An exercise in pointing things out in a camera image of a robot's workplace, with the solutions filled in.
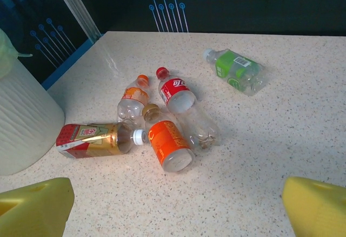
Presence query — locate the aluminium frame post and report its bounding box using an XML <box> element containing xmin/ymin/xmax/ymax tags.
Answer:
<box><xmin>50</xmin><ymin>0</ymin><xmax>103</xmax><ymax>43</ymax></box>

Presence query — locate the green label plastic bottle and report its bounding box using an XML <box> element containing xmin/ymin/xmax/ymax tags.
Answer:
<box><xmin>203</xmin><ymin>48</ymin><xmax>265</xmax><ymax>97</ymax></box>

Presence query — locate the orange label gold cap bottle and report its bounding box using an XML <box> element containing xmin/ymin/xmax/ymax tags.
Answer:
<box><xmin>142</xmin><ymin>103</ymin><xmax>196</xmax><ymax>173</ymax></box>

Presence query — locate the red cola plastic bottle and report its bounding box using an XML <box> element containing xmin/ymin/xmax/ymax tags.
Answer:
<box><xmin>156</xmin><ymin>66</ymin><xmax>221</xmax><ymax>151</ymax></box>

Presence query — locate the small orange cap bottle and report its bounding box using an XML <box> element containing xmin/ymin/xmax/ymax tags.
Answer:
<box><xmin>116</xmin><ymin>74</ymin><xmax>150</xmax><ymax>126</ymax></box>

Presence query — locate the red gold tea bottle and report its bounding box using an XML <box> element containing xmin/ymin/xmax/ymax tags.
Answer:
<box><xmin>56</xmin><ymin>122</ymin><xmax>147</xmax><ymax>159</ymax></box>

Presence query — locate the pale yellow plastic bin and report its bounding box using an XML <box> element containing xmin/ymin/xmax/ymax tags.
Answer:
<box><xmin>0</xmin><ymin>29</ymin><xmax>33</xmax><ymax>80</ymax></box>

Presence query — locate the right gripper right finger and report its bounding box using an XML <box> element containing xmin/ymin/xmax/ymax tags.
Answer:
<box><xmin>282</xmin><ymin>177</ymin><xmax>346</xmax><ymax>237</ymax></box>

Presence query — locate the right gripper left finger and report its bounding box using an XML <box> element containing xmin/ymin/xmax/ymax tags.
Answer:
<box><xmin>0</xmin><ymin>177</ymin><xmax>75</xmax><ymax>237</ymax></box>

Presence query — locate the white ribbed waste bin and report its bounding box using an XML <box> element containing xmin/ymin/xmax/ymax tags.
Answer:
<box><xmin>0</xmin><ymin>56</ymin><xmax>65</xmax><ymax>176</ymax></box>

